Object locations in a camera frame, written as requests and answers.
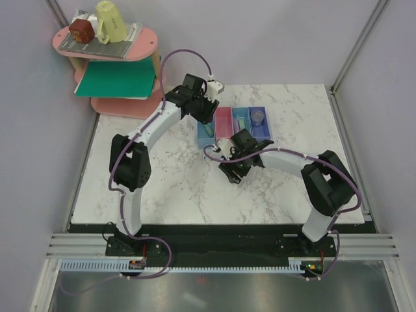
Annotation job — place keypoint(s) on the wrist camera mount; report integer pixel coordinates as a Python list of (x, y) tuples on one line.
[(224, 147), (214, 88)]

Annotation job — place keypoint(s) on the yellow mug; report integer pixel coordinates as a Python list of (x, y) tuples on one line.
[(111, 27)]

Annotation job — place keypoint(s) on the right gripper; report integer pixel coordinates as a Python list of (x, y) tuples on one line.
[(227, 168)]

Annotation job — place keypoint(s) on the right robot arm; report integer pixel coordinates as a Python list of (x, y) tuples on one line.
[(328, 183)]

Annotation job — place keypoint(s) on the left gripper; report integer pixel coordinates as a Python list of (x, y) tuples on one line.
[(207, 116)]

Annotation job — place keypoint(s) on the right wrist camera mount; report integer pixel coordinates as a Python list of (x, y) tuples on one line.
[(224, 147)]

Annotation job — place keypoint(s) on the white cable duct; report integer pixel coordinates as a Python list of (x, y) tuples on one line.
[(130, 266)]

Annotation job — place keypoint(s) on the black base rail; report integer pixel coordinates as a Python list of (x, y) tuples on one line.
[(218, 246)]

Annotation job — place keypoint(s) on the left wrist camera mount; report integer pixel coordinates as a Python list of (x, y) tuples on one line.
[(214, 88)]

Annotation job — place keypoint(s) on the red brown cube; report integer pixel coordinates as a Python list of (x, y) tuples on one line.
[(82, 31)]

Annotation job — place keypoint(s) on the pink highlighter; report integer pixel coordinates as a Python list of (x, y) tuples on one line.
[(236, 124)]

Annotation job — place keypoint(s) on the green highlighter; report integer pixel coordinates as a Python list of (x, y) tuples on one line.
[(209, 130), (242, 123)]

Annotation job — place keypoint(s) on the grey magazine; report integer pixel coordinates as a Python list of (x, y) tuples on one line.
[(118, 50)]

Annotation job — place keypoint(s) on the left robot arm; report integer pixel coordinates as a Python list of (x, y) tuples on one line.
[(129, 164)]

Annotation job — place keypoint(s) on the light blue drawer bin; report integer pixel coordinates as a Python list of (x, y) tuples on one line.
[(242, 112)]

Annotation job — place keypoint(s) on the purple drawer bin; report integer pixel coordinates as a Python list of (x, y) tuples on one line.
[(263, 132)]

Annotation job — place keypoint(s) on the pink drawer bin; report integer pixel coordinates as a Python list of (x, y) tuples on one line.
[(223, 123)]

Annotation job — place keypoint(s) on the pink wooden tiered shelf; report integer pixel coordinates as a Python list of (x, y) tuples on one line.
[(144, 48)]

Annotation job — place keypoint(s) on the green folder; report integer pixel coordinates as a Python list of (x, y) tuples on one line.
[(106, 79)]

